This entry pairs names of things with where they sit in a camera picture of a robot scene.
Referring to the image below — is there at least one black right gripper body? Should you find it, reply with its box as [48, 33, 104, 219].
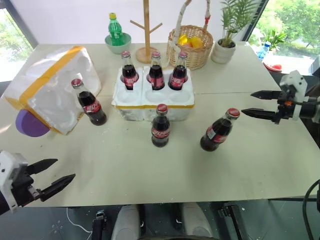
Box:
[274, 90, 300, 125]

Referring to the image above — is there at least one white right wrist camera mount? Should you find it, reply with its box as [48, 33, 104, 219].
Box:
[279, 70, 309, 122]

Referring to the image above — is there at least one green plant in white pot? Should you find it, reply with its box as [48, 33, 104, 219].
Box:
[210, 0, 254, 65]

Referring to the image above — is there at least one red plate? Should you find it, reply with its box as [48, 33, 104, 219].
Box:
[263, 60, 284, 74]

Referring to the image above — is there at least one purple round bowl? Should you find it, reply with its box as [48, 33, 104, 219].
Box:
[15, 108, 51, 138]

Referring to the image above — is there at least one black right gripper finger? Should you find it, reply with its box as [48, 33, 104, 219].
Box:
[250, 90, 283, 101]
[240, 107, 279, 123]

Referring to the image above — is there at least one black table frame leg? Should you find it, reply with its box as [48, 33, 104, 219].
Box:
[217, 203, 244, 240]
[90, 210, 109, 240]

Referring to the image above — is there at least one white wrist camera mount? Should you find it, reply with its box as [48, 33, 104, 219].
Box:
[279, 70, 309, 122]
[0, 150, 29, 214]

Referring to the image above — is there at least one wooden mug tree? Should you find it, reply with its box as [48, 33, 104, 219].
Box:
[129, 0, 165, 64]

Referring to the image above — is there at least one glass cola bottle red cap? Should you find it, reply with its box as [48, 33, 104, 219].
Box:
[167, 51, 190, 92]
[150, 103, 171, 148]
[199, 107, 241, 153]
[120, 50, 140, 91]
[148, 50, 166, 91]
[70, 78, 108, 127]

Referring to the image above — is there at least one yellow toy fruit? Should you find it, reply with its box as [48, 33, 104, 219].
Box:
[188, 36, 204, 49]
[176, 34, 189, 46]

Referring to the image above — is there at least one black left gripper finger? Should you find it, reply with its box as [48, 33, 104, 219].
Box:
[26, 158, 59, 176]
[39, 173, 76, 203]

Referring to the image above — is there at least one green soda bottle yellow cap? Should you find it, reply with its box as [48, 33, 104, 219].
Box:
[107, 12, 126, 47]

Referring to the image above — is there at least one wicker basket with handle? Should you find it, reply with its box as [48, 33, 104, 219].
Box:
[165, 0, 215, 72]

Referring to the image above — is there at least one light green bowl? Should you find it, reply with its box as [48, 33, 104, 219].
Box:
[104, 32, 133, 55]

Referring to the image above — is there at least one white floor cable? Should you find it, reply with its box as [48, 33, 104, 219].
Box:
[65, 207, 94, 234]

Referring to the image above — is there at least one white foam bottle tray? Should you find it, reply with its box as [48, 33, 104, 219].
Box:
[111, 65, 196, 123]

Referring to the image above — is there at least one white foam lid yellow tape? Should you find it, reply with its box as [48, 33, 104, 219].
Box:
[3, 45, 103, 136]

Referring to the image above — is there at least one white rounded leg cover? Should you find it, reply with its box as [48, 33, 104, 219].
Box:
[182, 202, 214, 240]
[110, 204, 141, 240]

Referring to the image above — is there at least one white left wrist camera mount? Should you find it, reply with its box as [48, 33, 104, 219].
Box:
[0, 150, 29, 214]

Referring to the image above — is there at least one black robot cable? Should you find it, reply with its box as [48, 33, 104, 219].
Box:
[301, 178, 320, 240]

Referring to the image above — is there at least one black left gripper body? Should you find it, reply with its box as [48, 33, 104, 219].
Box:
[10, 165, 43, 208]

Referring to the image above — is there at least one blue water bottle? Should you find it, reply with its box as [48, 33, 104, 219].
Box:
[256, 40, 272, 62]

